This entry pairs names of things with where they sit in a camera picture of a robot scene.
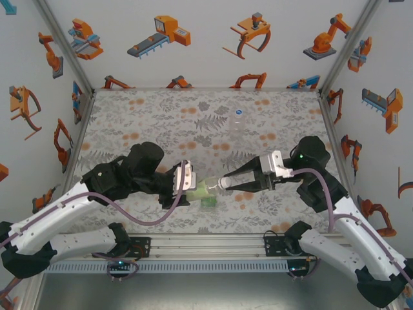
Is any pale yellow label plastic bottle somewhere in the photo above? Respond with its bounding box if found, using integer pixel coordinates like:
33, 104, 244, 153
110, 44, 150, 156
186, 176, 223, 203

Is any green label plastic bottle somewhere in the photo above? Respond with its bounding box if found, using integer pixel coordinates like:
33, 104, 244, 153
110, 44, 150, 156
199, 196, 218, 211

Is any clear unlabelled plastic bottle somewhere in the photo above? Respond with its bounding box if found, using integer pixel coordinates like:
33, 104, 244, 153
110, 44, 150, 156
229, 108, 248, 139

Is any floral patterned table cover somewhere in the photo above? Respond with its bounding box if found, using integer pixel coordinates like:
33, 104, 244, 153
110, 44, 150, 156
63, 89, 359, 236

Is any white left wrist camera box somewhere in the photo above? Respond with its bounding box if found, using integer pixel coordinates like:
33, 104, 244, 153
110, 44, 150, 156
174, 160, 199, 192

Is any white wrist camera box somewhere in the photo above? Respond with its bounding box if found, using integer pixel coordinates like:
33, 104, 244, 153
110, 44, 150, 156
174, 160, 199, 192
259, 149, 293, 179

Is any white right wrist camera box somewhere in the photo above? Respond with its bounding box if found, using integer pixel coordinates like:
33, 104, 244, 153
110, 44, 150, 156
259, 149, 293, 179

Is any aluminium side rail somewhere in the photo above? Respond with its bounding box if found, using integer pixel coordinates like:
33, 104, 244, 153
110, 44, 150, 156
317, 91, 369, 233
59, 89, 97, 198

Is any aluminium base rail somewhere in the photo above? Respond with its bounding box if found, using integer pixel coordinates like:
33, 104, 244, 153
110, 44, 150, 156
30, 233, 384, 262

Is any grey slotted cable duct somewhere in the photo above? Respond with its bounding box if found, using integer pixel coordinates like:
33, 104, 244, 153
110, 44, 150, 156
44, 260, 288, 274

